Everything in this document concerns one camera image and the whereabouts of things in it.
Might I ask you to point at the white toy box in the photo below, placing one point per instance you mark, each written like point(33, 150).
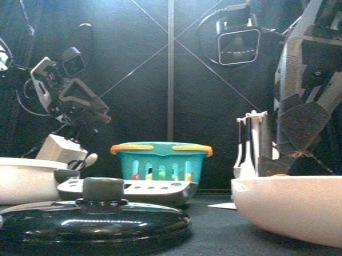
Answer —
point(60, 150)

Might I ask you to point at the white toy spoon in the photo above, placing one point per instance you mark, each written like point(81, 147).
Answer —
point(91, 159)

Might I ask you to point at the small orange toy food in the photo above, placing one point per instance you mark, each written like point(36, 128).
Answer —
point(281, 174)

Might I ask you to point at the white toy spatula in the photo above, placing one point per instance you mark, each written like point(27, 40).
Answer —
point(238, 160)
point(248, 163)

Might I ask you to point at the teal plastic basket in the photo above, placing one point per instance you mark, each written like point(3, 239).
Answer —
point(160, 156)

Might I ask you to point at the colourful toy food pieces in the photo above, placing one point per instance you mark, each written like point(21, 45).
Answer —
point(160, 174)

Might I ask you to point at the large white bowl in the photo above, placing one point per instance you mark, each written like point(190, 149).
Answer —
point(289, 206)

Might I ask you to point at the grey white toy tray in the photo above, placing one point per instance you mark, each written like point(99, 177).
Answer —
point(147, 191)

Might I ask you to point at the white paper sheet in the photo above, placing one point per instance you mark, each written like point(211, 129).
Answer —
point(223, 206)

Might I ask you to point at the black pot lid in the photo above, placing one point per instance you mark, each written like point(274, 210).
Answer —
point(95, 220)

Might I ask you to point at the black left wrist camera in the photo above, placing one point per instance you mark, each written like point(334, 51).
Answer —
point(72, 63)

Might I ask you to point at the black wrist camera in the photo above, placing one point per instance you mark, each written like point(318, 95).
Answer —
point(238, 45)
point(72, 63)

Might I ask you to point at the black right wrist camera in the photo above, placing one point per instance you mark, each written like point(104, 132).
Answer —
point(238, 45)

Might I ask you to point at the metal frame pole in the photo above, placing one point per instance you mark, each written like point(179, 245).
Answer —
point(170, 66)

